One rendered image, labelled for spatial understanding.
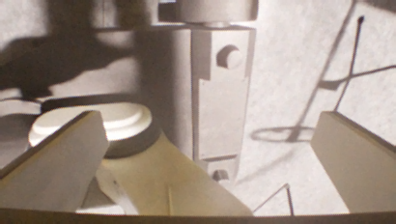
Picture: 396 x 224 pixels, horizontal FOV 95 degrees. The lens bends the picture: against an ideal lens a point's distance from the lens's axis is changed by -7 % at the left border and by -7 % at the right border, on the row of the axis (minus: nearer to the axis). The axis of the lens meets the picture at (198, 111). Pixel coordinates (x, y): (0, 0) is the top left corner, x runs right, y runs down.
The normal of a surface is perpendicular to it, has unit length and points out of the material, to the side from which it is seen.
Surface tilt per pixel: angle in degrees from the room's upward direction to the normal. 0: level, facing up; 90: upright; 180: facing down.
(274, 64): 0
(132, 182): 90
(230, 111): 0
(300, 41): 0
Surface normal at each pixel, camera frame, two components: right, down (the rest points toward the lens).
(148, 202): 0.00, -0.88
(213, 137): 0.18, 0.48
